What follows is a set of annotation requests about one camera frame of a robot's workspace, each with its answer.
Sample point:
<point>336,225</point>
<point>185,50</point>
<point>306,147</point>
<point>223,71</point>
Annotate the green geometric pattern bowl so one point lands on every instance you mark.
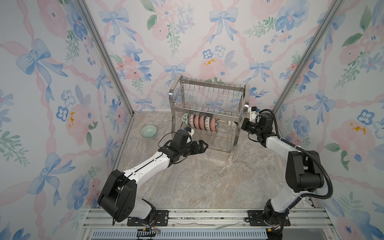
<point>207,124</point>

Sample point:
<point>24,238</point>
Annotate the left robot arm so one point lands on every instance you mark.
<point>119,194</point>

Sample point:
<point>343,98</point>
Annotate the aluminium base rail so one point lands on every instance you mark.
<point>211,224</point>

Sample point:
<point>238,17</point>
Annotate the aluminium frame post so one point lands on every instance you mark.
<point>94,32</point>
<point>310,50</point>

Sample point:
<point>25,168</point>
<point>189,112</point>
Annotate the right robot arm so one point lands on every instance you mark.
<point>305,175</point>

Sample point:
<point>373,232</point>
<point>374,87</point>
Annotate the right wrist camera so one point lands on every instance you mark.
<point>253,115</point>

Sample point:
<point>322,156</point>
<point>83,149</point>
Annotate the maroon patterned white bowl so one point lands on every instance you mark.
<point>217,125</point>

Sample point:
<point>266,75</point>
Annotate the mint green bowl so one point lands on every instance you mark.
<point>149,131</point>

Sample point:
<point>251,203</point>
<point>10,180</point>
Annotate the green leaf pattern bowl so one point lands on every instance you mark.
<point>186,120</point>

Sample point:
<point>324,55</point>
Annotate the steel two-tier dish rack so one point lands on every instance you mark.
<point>227,103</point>

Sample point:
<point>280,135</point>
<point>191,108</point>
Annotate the blue triangle pattern bowl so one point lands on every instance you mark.
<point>191,121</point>

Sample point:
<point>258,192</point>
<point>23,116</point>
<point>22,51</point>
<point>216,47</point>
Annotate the left aluminium frame post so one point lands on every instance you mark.
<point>94,32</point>

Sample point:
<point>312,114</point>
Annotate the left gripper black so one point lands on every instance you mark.
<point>201,150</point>

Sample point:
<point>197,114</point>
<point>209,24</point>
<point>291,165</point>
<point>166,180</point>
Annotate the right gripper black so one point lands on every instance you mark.
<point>245,122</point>

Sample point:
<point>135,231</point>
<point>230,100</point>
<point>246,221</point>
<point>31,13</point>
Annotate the right aluminium frame post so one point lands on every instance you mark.
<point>310,50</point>

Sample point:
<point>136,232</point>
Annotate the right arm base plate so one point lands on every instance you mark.
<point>258,218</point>

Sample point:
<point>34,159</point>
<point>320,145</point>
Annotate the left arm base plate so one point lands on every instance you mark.
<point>157,218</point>

